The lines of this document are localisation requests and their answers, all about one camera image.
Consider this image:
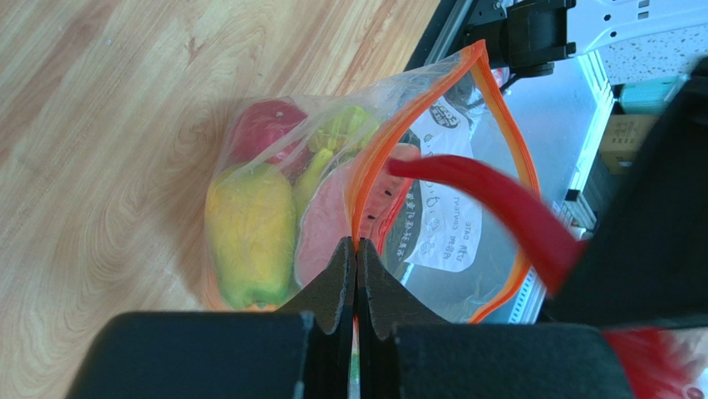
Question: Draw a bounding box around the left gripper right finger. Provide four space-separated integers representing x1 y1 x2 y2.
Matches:
356 239 633 398

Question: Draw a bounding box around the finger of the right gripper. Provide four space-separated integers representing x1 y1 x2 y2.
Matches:
551 61 707 328

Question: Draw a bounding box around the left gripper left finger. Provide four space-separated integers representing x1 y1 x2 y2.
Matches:
67 237 356 398

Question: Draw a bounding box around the long red chili pepper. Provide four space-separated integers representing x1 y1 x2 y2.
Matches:
387 155 587 296

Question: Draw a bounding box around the watermelon slice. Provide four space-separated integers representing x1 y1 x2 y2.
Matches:
294 158 413 288

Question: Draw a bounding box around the clear orange zip top bag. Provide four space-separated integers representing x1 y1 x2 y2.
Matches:
202 40 540 323

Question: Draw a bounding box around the red pomegranate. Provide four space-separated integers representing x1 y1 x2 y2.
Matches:
229 99 311 181

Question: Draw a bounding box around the yellow banana bunch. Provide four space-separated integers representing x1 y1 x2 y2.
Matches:
293 105 381 217

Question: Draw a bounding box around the cardboard box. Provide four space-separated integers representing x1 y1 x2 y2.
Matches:
598 115 658 175

